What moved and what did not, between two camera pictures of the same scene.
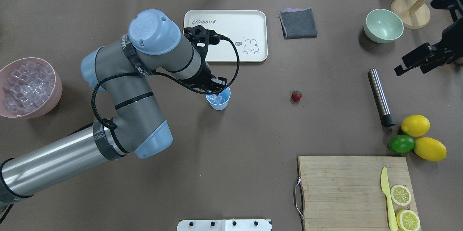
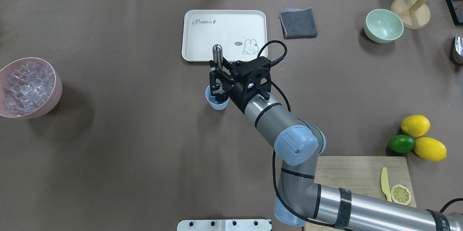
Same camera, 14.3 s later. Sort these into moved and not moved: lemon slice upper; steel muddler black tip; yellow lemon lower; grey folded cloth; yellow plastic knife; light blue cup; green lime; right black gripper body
Moved: steel muddler black tip; right black gripper body
Not moved: yellow lemon lower; yellow plastic knife; lemon slice upper; light blue cup; green lime; grey folded cloth
